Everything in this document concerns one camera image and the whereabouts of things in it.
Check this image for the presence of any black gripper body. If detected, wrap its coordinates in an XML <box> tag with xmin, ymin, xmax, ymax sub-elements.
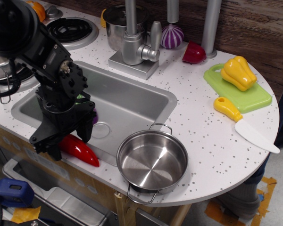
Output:
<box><xmin>29</xmin><ymin>86</ymin><xmax>95</xmax><ymax>153</ymax></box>

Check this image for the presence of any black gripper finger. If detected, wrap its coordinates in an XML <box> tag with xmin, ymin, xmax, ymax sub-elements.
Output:
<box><xmin>76</xmin><ymin>121</ymin><xmax>93</xmax><ymax>143</ymax></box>
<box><xmin>47</xmin><ymin>145</ymin><xmax>62</xmax><ymax>161</ymax></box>

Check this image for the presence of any red toy chili pepper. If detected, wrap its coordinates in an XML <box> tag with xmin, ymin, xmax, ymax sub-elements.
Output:
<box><xmin>58</xmin><ymin>134</ymin><xmax>100</xmax><ymax>167</ymax></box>

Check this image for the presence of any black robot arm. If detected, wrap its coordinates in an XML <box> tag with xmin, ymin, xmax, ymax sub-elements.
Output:
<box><xmin>0</xmin><ymin>0</ymin><xmax>96</xmax><ymax>161</ymax></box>

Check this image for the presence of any steel pan on burner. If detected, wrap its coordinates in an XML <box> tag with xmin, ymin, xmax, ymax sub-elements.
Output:
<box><xmin>0</xmin><ymin>56</ymin><xmax>22</xmax><ymax>104</ymax></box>

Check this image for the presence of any tall steel pot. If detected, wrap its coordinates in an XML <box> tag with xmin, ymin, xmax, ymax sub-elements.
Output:
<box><xmin>103</xmin><ymin>5</ymin><xmax>150</xmax><ymax>51</ymax></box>

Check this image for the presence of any yellow toy bell pepper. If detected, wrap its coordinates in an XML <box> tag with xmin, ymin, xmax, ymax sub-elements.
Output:
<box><xmin>220</xmin><ymin>56</ymin><xmax>257</xmax><ymax>91</ymax></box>

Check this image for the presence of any purple toy eggplant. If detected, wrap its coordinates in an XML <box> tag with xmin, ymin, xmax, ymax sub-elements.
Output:
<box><xmin>92</xmin><ymin>109</ymin><xmax>99</xmax><ymax>125</ymax></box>

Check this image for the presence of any green toy bitter gourd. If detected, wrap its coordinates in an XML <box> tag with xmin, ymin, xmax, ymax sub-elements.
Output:
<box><xmin>75</xmin><ymin>94</ymin><xmax>86</xmax><ymax>105</ymax></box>

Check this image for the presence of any grey toy sink basin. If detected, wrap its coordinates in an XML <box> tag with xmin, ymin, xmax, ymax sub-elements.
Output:
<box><xmin>10</xmin><ymin>60</ymin><xmax>178</xmax><ymax>167</ymax></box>

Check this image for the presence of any front toy stove burner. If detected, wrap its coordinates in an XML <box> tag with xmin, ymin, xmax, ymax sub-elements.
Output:
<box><xmin>0</xmin><ymin>69</ymin><xmax>39</xmax><ymax>93</ymax></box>

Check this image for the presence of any toy stove burner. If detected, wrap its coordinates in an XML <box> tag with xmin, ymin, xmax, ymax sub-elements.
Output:
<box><xmin>46</xmin><ymin>17</ymin><xmax>99</xmax><ymax>51</ymax></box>
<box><xmin>0</xmin><ymin>69</ymin><xmax>39</xmax><ymax>93</ymax></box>

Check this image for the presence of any rear toy stove burner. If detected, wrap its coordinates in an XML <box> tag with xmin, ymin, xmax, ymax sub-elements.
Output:
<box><xmin>46</xmin><ymin>17</ymin><xmax>99</xmax><ymax>51</ymax></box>

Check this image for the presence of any silver toy faucet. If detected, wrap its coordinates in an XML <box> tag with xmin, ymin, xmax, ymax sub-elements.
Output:
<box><xmin>108</xmin><ymin>0</ymin><xmax>162</xmax><ymax>80</ymax></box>

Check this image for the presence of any yellow toy corn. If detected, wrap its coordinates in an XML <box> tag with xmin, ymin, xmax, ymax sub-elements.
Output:
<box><xmin>100</xmin><ymin>8</ymin><xmax>107</xmax><ymax>28</ymax></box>

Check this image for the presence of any grey stove knob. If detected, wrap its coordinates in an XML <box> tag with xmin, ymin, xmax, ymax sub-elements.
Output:
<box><xmin>45</xmin><ymin>6</ymin><xmax>63</xmax><ymax>20</ymax></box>

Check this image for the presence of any orange toy pumpkin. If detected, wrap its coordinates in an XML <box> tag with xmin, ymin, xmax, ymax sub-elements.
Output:
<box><xmin>26</xmin><ymin>0</ymin><xmax>46</xmax><ymax>22</ymax></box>

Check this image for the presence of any purple striped toy onion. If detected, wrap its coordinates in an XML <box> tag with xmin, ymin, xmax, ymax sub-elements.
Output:
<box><xmin>160</xmin><ymin>24</ymin><xmax>184</xmax><ymax>49</ymax></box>

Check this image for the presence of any dark red toy vegetable half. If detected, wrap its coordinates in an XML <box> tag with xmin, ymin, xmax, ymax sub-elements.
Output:
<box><xmin>182</xmin><ymin>41</ymin><xmax>207</xmax><ymax>64</ymax></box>

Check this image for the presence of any grey faucet spout pipe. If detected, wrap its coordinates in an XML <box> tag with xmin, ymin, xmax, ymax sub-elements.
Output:
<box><xmin>167</xmin><ymin>0</ymin><xmax>179</xmax><ymax>24</ymax></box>

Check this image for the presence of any green toy cutting board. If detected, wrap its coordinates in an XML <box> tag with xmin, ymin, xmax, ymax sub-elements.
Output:
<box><xmin>203</xmin><ymin>64</ymin><xmax>272</xmax><ymax>113</ymax></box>

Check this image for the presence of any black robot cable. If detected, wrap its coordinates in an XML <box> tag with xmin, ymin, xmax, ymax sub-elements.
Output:
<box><xmin>0</xmin><ymin>58</ymin><xmax>22</xmax><ymax>98</ymax></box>

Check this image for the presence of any steel pot with handles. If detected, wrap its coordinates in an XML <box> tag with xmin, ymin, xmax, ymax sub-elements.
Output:
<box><xmin>116</xmin><ymin>128</ymin><xmax>189</xmax><ymax>205</ymax></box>

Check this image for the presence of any yellow handled toy knife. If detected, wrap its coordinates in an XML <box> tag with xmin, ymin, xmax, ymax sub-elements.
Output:
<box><xmin>213</xmin><ymin>97</ymin><xmax>280</xmax><ymax>154</ymax></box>

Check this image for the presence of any grey vertical post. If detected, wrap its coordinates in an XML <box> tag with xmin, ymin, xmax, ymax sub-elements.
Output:
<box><xmin>201</xmin><ymin>0</ymin><xmax>222</xmax><ymax>59</ymax></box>

